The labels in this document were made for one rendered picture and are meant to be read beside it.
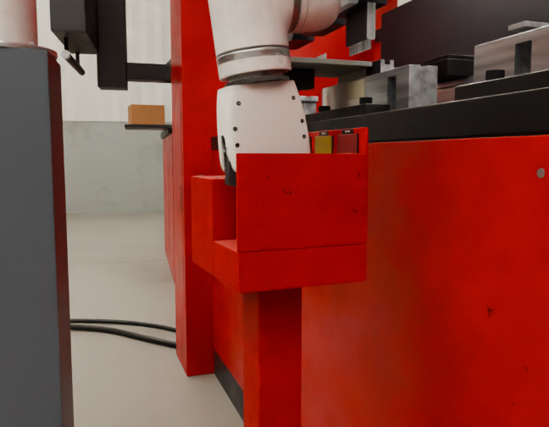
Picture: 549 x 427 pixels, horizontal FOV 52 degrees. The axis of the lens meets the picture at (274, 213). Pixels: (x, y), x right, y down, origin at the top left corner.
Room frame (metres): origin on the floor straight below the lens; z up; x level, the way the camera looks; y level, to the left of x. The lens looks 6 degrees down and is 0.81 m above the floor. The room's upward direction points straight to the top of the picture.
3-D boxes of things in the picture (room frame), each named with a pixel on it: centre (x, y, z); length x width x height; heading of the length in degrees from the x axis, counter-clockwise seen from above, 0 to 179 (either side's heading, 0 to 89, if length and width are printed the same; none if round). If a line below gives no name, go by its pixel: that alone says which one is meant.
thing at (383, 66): (1.25, -0.19, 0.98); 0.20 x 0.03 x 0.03; 19
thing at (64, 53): (2.30, 0.80, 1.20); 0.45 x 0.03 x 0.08; 11
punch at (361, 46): (1.27, -0.19, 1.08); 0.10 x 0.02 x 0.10; 19
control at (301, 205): (0.71, 0.00, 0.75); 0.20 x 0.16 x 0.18; 23
